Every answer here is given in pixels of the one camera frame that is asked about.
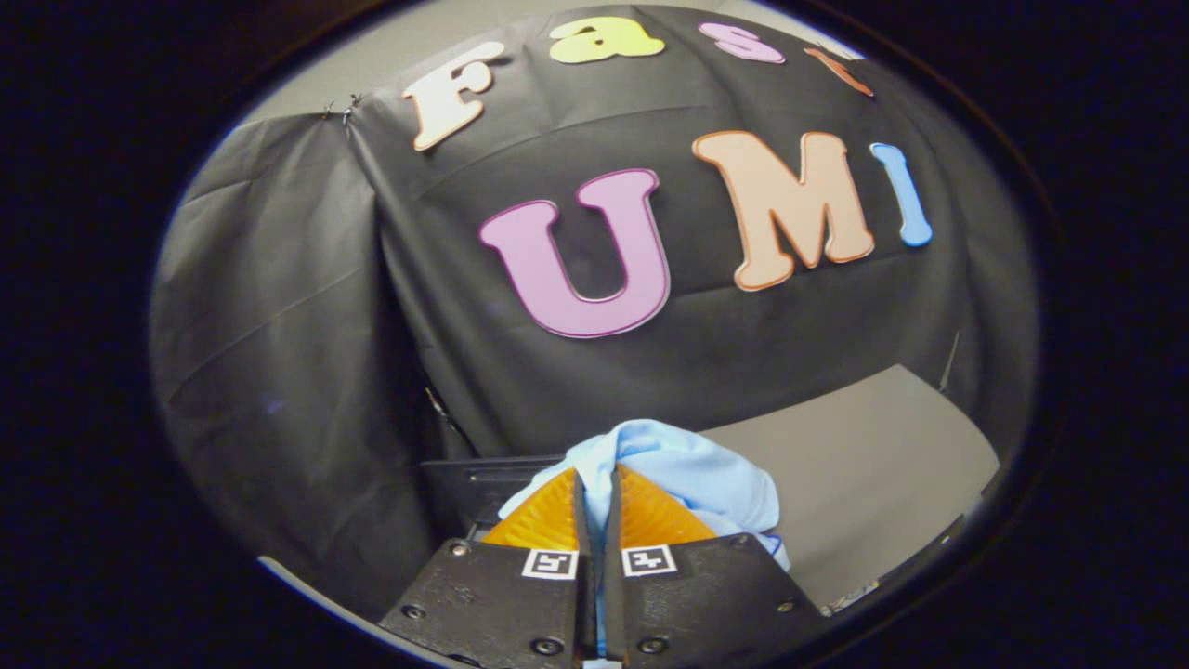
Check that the light blue clothes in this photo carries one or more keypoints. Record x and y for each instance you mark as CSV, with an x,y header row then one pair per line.
x,y
706,474

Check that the beige cabinet with grey top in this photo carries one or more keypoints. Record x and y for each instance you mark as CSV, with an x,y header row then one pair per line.
x,y
864,455

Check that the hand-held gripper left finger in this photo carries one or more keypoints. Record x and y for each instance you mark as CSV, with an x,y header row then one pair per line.
x,y
492,604

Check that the black backdrop cloth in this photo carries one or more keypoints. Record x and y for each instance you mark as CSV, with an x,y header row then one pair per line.
x,y
307,325

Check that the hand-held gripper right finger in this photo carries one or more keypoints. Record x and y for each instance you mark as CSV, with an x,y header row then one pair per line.
x,y
706,604

